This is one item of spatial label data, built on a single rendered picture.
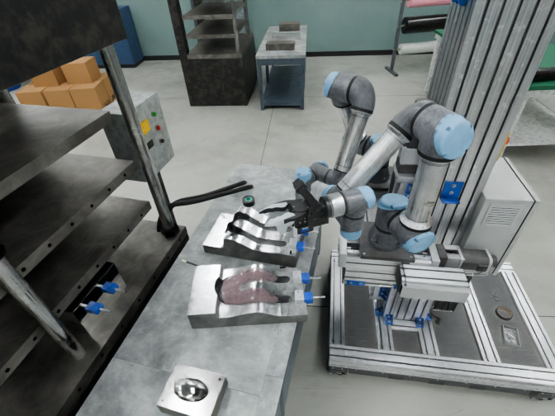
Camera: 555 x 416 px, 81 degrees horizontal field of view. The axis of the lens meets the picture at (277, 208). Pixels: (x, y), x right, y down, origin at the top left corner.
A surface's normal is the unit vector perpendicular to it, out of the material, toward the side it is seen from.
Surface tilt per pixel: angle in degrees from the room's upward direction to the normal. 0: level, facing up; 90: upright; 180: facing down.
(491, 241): 90
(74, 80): 90
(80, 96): 90
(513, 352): 0
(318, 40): 90
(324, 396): 0
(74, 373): 0
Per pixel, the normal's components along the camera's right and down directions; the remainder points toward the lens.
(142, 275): -0.04, -0.77
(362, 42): -0.08, 0.64
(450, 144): 0.31, 0.49
